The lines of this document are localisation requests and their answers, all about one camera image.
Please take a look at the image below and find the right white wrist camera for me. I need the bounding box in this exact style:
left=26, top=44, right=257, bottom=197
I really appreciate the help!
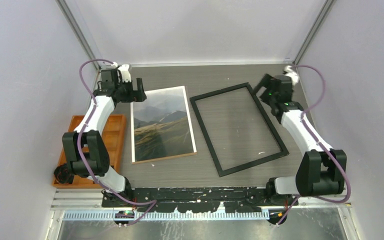
left=283, top=65, right=300, bottom=86

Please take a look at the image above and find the black orange coiled bundle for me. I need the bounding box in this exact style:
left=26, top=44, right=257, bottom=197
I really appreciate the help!
left=53, top=163, right=74, bottom=185

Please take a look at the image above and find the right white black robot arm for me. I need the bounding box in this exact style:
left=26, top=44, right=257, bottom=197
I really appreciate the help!
left=252, top=73, right=351, bottom=205

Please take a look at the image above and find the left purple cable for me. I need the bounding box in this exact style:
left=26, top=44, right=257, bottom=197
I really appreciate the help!
left=79, top=59, right=158, bottom=227

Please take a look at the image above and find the purple cable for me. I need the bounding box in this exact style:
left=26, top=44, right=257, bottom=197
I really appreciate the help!
left=276, top=64, right=353, bottom=227
left=79, top=59, right=158, bottom=227

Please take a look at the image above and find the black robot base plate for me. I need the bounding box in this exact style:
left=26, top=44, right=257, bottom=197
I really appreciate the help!
left=101, top=186, right=294, bottom=214

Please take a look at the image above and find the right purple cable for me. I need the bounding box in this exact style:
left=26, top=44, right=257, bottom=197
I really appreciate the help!
left=276, top=64, right=353, bottom=227

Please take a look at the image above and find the black wooden picture frame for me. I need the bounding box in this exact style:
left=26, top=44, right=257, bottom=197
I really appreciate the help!
left=190, top=82, right=289, bottom=177

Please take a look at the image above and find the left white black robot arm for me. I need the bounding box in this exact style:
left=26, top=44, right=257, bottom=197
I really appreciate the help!
left=62, top=62, right=147, bottom=207

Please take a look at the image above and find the mountain landscape photo board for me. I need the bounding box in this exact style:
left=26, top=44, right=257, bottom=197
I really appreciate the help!
left=130, top=85, right=197, bottom=164

